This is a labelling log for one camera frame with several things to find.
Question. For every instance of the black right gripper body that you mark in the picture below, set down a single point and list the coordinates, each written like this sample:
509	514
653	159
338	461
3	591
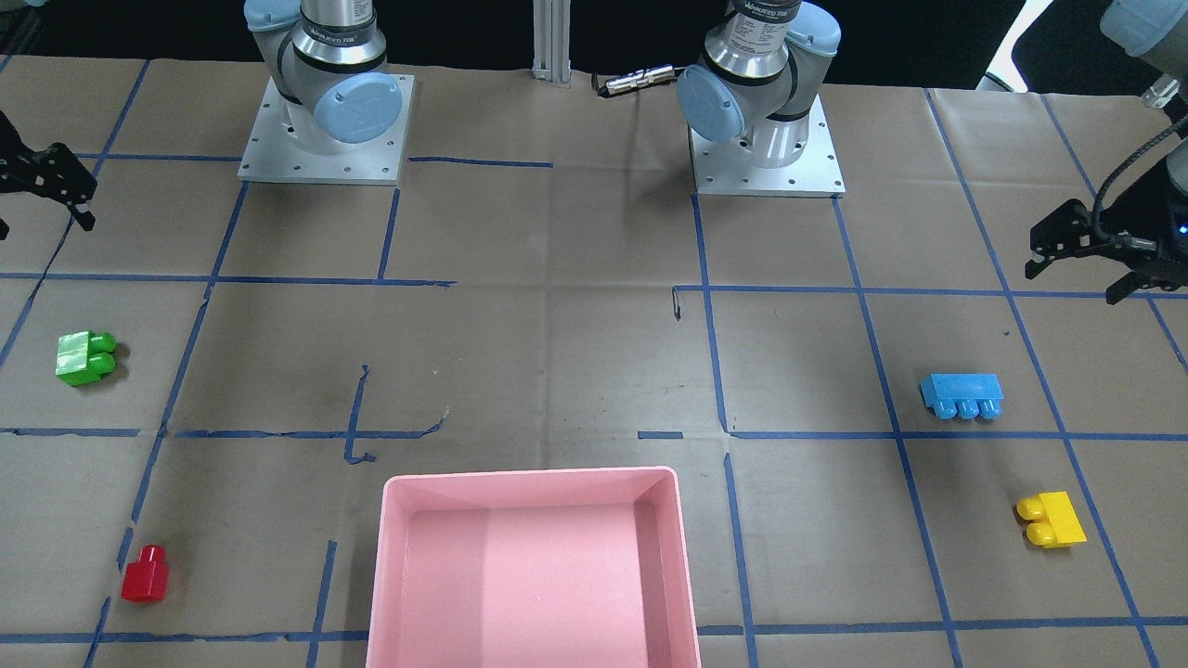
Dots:
39	172

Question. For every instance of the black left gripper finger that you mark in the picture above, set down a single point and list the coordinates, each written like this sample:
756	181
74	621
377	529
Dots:
1041	258
1128	284

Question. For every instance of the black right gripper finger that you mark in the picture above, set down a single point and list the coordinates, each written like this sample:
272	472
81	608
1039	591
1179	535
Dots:
83	218

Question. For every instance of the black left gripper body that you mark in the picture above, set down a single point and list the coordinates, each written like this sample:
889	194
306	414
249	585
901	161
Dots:
1125	215

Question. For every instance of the green toy block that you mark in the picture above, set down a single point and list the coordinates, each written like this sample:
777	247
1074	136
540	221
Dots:
85	357

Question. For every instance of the blue toy block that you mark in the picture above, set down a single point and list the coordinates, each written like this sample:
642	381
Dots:
963	395

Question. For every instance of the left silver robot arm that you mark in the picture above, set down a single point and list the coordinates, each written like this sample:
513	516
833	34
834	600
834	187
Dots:
767	60

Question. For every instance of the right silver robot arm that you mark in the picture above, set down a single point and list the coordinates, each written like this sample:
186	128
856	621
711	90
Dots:
331	113

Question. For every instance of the pink plastic box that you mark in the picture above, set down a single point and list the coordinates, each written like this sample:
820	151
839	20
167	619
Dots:
535	568

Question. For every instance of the yellow toy block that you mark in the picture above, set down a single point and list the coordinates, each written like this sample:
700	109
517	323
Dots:
1051	520

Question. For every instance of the red toy block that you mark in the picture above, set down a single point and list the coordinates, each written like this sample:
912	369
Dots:
146	577

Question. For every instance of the metal cylinder connector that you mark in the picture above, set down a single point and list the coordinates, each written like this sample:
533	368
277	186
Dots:
633	82

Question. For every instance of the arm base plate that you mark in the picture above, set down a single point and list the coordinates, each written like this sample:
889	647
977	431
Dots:
288	147
790	159

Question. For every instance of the aluminium frame post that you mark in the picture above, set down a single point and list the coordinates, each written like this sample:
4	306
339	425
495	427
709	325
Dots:
551	37

